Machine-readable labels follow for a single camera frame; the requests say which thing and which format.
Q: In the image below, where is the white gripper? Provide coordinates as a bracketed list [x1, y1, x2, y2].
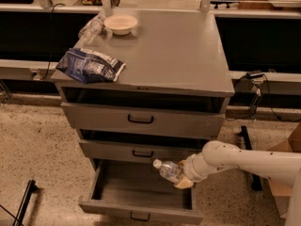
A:
[174, 154, 200, 189]

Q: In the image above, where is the clear plastic water bottle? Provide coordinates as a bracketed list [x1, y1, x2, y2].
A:
[152, 159, 183, 184]

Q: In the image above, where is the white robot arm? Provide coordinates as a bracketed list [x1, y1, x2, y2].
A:
[174, 140, 301, 226]

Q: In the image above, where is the grey open bottom drawer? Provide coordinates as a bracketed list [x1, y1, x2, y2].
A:
[79, 160, 203, 225]

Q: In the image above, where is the grey drawer cabinet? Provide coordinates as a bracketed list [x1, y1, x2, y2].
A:
[50, 8, 235, 171]

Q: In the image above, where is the grey middle drawer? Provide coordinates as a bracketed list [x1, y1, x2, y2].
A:
[79, 139, 206, 169]

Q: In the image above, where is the grey top drawer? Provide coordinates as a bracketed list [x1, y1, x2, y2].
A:
[61, 103, 225, 139]

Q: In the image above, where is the crumpled clear plastic bottle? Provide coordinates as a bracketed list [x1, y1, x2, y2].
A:
[78, 15, 104, 45]

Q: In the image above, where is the black bar right floor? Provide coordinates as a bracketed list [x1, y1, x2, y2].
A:
[240, 125, 262, 191]

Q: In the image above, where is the black bar floor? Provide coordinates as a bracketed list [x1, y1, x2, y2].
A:
[240, 125, 262, 191]
[12, 180, 38, 226]

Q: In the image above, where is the brown cardboard box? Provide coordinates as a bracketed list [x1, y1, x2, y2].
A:
[268, 124, 301, 226]

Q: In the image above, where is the blue white snack bag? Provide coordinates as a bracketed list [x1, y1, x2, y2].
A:
[55, 48, 126, 84]

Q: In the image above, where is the black bar left floor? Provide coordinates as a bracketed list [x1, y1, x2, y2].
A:
[12, 180, 38, 226]

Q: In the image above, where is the white paper bowl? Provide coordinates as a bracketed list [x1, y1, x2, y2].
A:
[103, 14, 137, 36]

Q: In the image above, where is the black power adapter with cables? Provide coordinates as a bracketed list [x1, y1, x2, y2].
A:
[233, 70, 266, 119]

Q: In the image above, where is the black cable left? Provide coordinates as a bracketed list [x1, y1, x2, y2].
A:
[40, 3, 66, 81]

